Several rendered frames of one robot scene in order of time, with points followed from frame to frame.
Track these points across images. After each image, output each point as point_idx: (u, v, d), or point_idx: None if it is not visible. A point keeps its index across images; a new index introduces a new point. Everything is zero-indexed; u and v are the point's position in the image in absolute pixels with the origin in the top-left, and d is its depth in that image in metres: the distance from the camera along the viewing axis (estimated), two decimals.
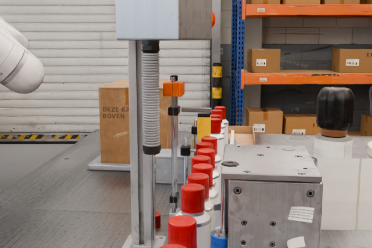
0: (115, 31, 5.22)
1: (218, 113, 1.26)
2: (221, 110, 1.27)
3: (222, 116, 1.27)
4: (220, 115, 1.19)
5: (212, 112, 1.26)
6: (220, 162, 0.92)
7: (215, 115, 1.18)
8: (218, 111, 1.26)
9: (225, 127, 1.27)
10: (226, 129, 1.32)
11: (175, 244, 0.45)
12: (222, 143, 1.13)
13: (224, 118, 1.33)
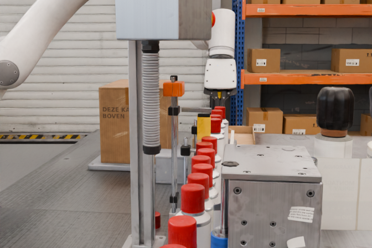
0: (115, 31, 5.22)
1: (218, 113, 1.26)
2: (221, 110, 1.27)
3: (222, 116, 1.27)
4: (220, 115, 1.19)
5: (212, 112, 1.26)
6: (220, 162, 0.92)
7: (215, 115, 1.18)
8: (218, 111, 1.26)
9: (225, 127, 1.27)
10: (226, 129, 1.32)
11: (175, 244, 0.45)
12: (222, 143, 1.13)
13: (224, 118, 1.33)
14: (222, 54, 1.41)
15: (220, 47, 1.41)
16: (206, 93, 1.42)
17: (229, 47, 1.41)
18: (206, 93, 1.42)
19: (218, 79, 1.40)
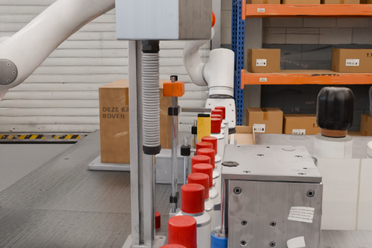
0: (115, 31, 5.22)
1: (218, 113, 1.26)
2: (221, 110, 1.27)
3: (222, 116, 1.27)
4: (220, 115, 1.19)
5: (212, 112, 1.26)
6: (220, 162, 0.92)
7: (215, 115, 1.18)
8: (218, 111, 1.26)
9: (225, 127, 1.27)
10: (226, 129, 1.32)
11: (175, 244, 0.45)
12: (222, 143, 1.13)
13: (224, 118, 1.33)
14: (221, 94, 1.43)
15: (219, 87, 1.43)
16: None
17: (228, 87, 1.44)
18: None
19: None
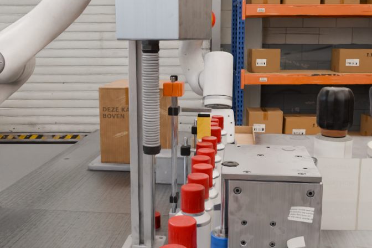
0: (115, 31, 5.22)
1: None
2: (216, 119, 1.13)
3: (217, 126, 1.13)
4: (216, 123, 1.08)
5: None
6: (220, 162, 0.92)
7: (212, 124, 1.07)
8: (212, 120, 1.12)
9: None
10: (224, 140, 1.17)
11: (175, 244, 0.45)
12: None
13: (222, 129, 1.18)
14: (218, 104, 1.25)
15: (216, 96, 1.24)
16: None
17: (226, 96, 1.25)
18: None
19: None
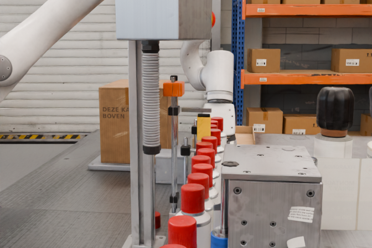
0: (115, 31, 5.22)
1: None
2: (216, 121, 1.10)
3: (217, 128, 1.10)
4: (215, 125, 1.06)
5: None
6: (220, 162, 0.92)
7: (211, 126, 1.05)
8: (212, 123, 1.09)
9: None
10: (223, 143, 1.15)
11: (175, 244, 0.45)
12: None
13: (222, 131, 1.15)
14: (220, 99, 1.35)
15: (217, 91, 1.35)
16: None
17: (227, 92, 1.35)
18: None
19: None
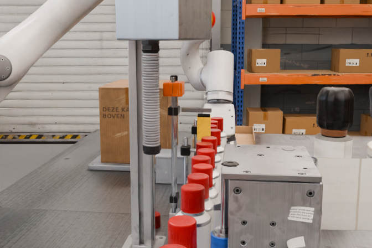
0: (115, 31, 5.22)
1: None
2: (216, 121, 1.10)
3: (217, 128, 1.10)
4: (215, 125, 1.06)
5: None
6: (220, 162, 0.92)
7: (211, 126, 1.05)
8: (212, 123, 1.09)
9: None
10: (223, 143, 1.15)
11: (175, 244, 0.45)
12: None
13: (222, 131, 1.15)
14: (220, 99, 1.35)
15: (217, 92, 1.34)
16: None
17: (227, 92, 1.35)
18: None
19: None
